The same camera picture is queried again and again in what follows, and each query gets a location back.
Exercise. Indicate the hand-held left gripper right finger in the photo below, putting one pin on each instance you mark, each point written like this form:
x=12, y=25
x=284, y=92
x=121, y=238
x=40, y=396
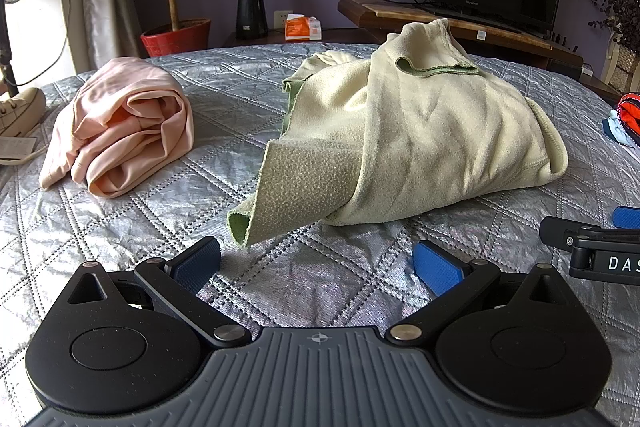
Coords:
x=440, y=267

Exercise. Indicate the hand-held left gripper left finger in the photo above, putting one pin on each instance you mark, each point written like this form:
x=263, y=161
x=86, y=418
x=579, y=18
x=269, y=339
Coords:
x=195, y=264

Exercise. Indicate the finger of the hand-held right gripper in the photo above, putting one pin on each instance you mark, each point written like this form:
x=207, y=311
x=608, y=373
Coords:
x=627, y=218
x=557, y=231

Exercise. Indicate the pale green fleece garment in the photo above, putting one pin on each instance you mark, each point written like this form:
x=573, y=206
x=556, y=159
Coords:
x=425, y=132

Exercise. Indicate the light blue garment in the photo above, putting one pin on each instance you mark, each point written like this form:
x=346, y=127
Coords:
x=622, y=139

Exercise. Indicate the orange and navy jacket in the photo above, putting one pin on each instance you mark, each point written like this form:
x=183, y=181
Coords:
x=631, y=114

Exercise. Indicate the pink garment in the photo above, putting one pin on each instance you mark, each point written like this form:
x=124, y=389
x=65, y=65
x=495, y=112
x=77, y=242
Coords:
x=125, y=127

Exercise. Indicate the white wicker stand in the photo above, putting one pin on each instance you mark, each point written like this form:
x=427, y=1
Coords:
x=622, y=59

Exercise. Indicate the silver quilted bedspread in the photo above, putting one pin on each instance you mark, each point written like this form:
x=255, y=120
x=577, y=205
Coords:
x=225, y=107

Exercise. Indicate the dark upright sticks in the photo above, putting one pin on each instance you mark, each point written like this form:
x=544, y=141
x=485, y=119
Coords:
x=565, y=43

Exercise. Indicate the white paper shoe tag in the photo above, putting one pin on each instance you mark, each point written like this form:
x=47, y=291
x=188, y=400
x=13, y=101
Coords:
x=15, y=148

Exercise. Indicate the cream checked canvas sneaker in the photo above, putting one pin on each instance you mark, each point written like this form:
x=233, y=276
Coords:
x=22, y=112

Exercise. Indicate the dark low wooden table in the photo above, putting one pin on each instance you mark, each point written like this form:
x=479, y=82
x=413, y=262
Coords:
x=350, y=36

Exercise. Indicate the black tabletop speaker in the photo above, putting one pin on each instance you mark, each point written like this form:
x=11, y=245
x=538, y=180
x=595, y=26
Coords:
x=251, y=14

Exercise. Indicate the orange tissue box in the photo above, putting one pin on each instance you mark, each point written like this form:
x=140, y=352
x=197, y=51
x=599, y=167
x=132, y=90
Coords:
x=302, y=29

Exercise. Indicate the wooden television stand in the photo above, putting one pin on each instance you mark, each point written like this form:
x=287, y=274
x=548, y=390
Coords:
x=360, y=14

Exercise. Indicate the white wall socket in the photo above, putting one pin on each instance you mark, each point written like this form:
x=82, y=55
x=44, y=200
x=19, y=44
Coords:
x=282, y=19

